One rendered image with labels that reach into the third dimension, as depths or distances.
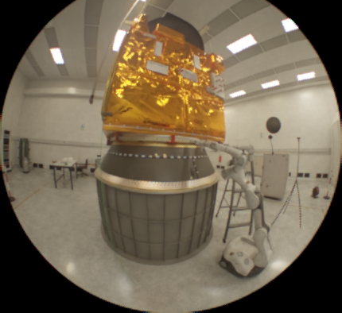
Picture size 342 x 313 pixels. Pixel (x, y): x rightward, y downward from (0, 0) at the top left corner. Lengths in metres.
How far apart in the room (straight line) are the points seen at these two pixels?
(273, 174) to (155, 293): 4.04
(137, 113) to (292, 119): 8.07
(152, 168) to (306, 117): 8.25
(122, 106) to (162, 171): 0.81
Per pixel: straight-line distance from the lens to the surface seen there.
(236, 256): 1.66
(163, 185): 1.22
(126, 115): 1.29
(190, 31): 3.08
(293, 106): 8.55
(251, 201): 1.40
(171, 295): 1.68
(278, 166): 4.21
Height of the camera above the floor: 1.58
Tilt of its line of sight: 3 degrees up
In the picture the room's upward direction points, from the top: 2 degrees clockwise
